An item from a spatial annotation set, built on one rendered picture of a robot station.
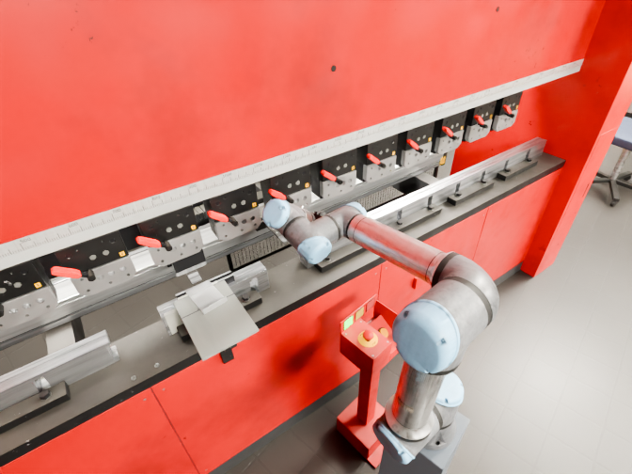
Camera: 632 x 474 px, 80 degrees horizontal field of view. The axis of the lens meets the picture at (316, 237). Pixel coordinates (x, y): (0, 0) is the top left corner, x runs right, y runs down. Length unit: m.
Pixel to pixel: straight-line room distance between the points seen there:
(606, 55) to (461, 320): 1.99
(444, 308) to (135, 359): 1.02
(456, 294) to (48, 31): 0.90
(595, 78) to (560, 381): 1.60
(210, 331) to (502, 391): 1.66
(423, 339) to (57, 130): 0.85
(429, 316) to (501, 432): 1.63
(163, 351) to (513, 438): 1.68
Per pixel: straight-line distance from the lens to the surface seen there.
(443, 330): 0.66
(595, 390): 2.61
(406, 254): 0.85
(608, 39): 2.49
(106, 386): 1.38
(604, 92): 2.52
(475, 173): 2.09
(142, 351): 1.41
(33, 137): 1.00
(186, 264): 1.26
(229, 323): 1.21
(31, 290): 1.17
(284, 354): 1.59
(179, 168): 1.07
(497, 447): 2.22
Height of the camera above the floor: 1.91
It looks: 38 degrees down
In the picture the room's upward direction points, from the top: 2 degrees counter-clockwise
